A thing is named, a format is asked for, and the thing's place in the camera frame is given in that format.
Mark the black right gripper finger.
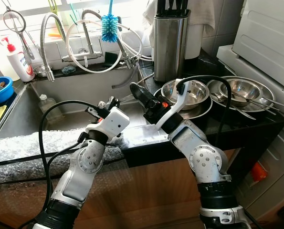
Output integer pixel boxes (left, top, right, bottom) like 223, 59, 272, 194
129, 82, 155, 108

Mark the steel rod with black grip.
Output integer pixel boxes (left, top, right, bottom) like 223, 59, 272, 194
119, 72, 155, 103

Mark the steel plate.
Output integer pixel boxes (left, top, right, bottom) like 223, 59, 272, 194
154, 88, 214, 120
208, 76, 276, 115

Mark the steel bowl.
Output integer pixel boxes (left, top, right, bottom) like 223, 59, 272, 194
221, 79, 262, 106
161, 79, 210, 111

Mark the steel sink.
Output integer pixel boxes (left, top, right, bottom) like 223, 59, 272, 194
0, 72, 157, 144

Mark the green scrubber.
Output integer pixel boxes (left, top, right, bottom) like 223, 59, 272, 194
62, 64, 76, 75

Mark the clear plastic bottle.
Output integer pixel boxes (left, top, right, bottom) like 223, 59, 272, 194
38, 94, 64, 123

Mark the steel knife block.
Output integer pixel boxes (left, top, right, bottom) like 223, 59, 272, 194
153, 0, 190, 83

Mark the steel spoon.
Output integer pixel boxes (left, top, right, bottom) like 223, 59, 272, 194
213, 93, 257, 120

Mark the chrome tap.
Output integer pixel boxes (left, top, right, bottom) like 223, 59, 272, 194
63, 9, 105, 62

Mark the small steel cup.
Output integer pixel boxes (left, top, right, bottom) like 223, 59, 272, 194
34, 64, 49, 77

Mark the blue bottle brush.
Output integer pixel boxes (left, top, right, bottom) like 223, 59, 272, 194
100, 0, 119, 43

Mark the flexible steel faucet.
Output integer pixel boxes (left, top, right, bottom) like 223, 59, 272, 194
40, 12, 66, 82

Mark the wooden cabinet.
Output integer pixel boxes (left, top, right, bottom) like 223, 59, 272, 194
0, 148, 242, 229

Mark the white towel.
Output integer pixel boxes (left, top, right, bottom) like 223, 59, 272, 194
143, 0, 216, 60

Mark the bubble wrap edge padding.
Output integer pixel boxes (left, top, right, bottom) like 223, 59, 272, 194
0, 126, 128, 184

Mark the white red-pump soap bottle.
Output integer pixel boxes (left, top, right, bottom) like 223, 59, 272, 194
2, 37, 36, 83

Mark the blue plastic bowl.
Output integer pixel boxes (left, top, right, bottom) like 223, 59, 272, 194
0, 76, 14, 108

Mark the steel chopstick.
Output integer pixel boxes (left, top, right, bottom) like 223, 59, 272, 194
237, 98, 279, 115
228, 93, 284, 108

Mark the green plastic utensil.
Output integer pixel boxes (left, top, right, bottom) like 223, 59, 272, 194
47, 0, 59, 20

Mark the orange plastic tag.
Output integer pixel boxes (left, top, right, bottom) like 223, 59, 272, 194
251, 161, 268, 182

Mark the white washing machine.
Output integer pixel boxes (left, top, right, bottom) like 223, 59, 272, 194
217, 0, 284, 225

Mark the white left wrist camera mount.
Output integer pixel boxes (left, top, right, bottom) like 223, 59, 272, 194
86, 106, 130, 144

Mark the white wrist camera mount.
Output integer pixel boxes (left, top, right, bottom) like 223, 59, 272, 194
86, 106, 130, 144
154, 78, 189, 133

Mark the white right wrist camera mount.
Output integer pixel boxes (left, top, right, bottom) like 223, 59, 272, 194
154, 78, 189, 133

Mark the grey hose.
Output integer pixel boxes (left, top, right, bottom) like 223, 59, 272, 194
112, 72, 140, 90

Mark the white looped hose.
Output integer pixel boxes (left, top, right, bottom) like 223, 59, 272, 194
65, 19, 154, 75

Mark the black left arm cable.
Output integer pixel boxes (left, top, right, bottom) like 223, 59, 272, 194
37, 99, 102, 210

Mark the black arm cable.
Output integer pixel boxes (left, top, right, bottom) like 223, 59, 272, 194
175, 74, 233, 148
37, 99, 102, 210

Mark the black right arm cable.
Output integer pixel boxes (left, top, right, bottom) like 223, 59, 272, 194
175, 74, 233, 148

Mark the round wire strainer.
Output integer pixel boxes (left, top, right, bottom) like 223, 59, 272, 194
1, 7, 36, 61

